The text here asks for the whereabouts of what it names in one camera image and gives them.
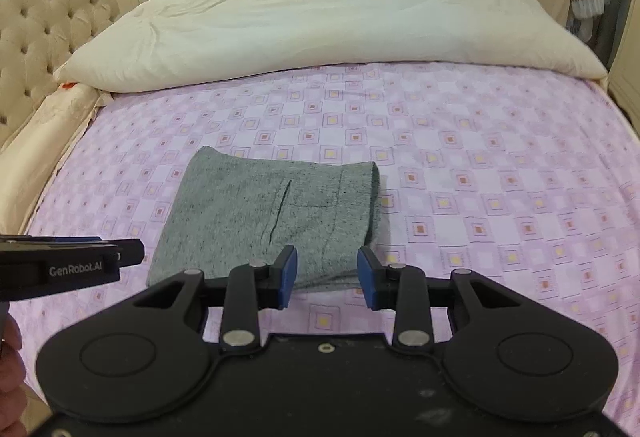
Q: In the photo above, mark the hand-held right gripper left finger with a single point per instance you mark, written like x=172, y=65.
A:
x=287, y=278

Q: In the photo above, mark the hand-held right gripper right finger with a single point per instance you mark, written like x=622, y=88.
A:
x=367, y=283

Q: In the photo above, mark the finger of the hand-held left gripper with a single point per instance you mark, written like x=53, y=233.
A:
x=127, y=252

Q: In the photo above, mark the grey sweater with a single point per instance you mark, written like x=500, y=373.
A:
x=260, y=222

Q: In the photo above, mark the person's left hand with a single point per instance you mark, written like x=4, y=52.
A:
x=9, y=377

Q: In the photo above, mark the beige satin bed pad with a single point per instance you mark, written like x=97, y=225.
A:
x=45, y=137

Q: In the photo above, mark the purple checked bed sheet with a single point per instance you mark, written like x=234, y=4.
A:
x=475, y=177

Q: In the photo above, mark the cream tufted headboard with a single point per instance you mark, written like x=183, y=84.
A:
x=45, y=2

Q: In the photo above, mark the cream duvet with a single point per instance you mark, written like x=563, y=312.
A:
x=325, y=17

